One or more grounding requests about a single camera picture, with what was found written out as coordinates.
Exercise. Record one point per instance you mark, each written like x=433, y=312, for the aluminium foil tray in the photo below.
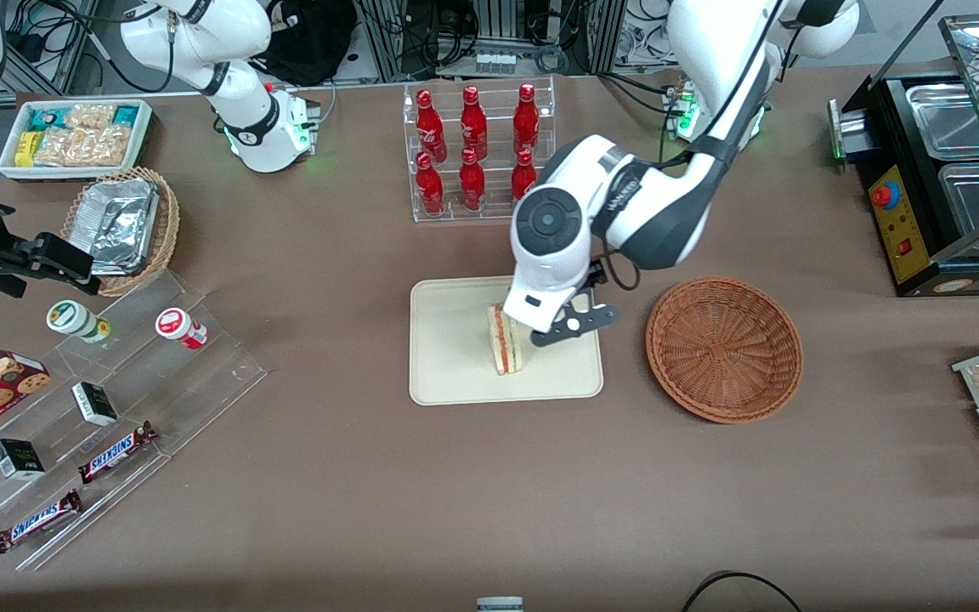
x=120, y=225

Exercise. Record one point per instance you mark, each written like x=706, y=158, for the black food warmer appliance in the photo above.
x=902, y=229

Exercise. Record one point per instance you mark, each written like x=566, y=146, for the beige plastic tray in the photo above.
x=455, y=357

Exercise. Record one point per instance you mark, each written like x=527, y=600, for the light wicker basket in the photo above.
x=168, y=221

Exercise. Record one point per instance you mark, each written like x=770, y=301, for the red soda bottle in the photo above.
x=472, y=185
x=523, y=174
x=430, y=189
x=431, y=127
x=526, y=119
x=473, y=123

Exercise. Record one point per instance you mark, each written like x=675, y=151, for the clear cracker packet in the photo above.
x=90, y=116
x=86, y=146

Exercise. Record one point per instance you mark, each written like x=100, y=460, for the white rectangular snack bin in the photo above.
x=73, y=172

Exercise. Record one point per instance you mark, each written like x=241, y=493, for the thin black rod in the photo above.
x=906, y=47

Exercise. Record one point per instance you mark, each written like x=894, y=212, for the Snickers chocolate bar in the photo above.
x=116, y=453
x=35, y=521

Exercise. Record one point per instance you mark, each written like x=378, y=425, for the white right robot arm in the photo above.
x=260, y=127

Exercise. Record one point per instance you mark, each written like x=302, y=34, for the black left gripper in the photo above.
x=597, y=277

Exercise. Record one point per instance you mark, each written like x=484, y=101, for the teal snack packet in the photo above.
x=48, y=117
x=126, y=116

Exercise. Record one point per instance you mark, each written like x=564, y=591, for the black bag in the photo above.
x=311, y=38

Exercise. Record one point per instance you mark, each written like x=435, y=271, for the yellow snack packet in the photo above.
x=28, y=149

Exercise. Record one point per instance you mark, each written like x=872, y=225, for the green lid white jar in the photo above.
x=73, y=319

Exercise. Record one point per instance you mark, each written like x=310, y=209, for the red lid white jar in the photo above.
x=179, y=327

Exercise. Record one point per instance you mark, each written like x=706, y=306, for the small black box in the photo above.
x=94, y=404
x=18, y=459

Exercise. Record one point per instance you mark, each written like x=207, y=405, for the clear acrylic stepped display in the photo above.
x=200, y=382

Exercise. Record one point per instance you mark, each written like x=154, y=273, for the triangle sandwich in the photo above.
x=506, y=350

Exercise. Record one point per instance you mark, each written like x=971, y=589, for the round brown wicker basket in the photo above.
x=723, y=348

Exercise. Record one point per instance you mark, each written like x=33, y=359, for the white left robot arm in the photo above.
x=659, y=204

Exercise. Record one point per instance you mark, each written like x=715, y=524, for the clear acrylic bottle rack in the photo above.
x=494, y=212

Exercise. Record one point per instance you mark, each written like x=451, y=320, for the aluminium frame rack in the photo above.
x=379, y=38

